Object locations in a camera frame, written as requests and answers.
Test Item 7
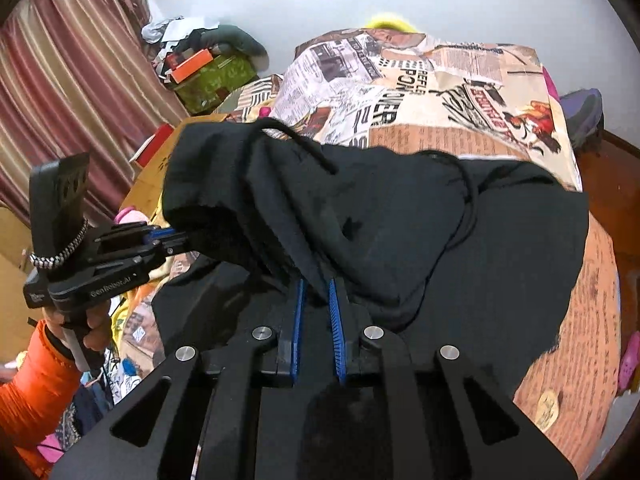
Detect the person's left hand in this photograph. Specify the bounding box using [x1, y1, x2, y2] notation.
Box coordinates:
[42, 305, 113, 361]

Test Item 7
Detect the yellow headboard cushion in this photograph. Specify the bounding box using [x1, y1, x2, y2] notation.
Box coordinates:
[362, 11, 418, 34]

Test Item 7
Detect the person's left forearm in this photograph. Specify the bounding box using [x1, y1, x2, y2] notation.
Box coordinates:
[0, 320, 83, 476]

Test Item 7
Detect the pile of clothes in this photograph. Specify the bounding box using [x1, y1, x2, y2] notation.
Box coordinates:
[141, 16, 221, 81]

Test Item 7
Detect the green patterned storage box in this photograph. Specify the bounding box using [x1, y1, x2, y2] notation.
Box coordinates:
[172, 54, 258, 116]

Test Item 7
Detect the red box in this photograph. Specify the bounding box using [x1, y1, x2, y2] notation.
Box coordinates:
[129, 125, 173, 166]

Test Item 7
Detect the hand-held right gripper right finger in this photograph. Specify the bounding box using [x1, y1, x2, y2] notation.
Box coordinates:
[327, 277, 576, 480]

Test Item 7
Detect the orange box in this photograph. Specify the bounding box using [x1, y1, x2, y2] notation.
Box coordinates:
[167, 49, 213, 83]

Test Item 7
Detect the pink slipper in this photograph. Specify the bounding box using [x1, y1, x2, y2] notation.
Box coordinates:
[617, 332, 640, 393]

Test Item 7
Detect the newspaper-print blanket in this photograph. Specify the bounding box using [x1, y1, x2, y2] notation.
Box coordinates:
[120, 27, 623, 466]

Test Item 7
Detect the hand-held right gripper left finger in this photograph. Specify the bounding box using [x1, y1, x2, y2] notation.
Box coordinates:
[50, 277, 307, 480]

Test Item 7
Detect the striped red curtain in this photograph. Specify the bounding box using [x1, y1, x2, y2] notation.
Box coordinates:
[0, 0, 193, 226]

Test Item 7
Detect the black zip hoodie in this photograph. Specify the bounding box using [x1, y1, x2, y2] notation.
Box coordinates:
[150, 117, 591, 480]

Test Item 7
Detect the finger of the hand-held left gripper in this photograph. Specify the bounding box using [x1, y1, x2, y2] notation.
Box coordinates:
[112, 223, 192, 246]
[132, 242, 192, 273]

